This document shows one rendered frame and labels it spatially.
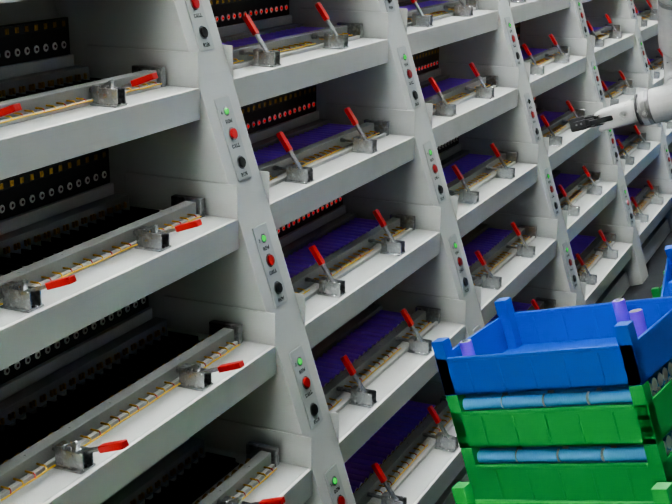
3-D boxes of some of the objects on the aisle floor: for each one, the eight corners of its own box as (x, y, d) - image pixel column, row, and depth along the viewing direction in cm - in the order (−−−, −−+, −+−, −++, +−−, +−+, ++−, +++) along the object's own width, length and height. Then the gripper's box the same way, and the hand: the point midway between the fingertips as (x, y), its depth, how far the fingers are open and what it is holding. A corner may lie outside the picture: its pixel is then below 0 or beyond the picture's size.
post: (596, 348, 314) (422, -336, 289) (588, 360, 306) (408, -343, 281) (524, 358, 324) (350, -303, 298) (514, 370, 315) (334, -309, 290)
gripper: (646, 89, 295) (574, 106, 304) (633, 97, 282) (559, 115, 291) (653, 118, 296) (582, 135, 305) (641, 128, 283) (566, 145, 292)
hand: (578, 124), depth 297 cm, fingers closed
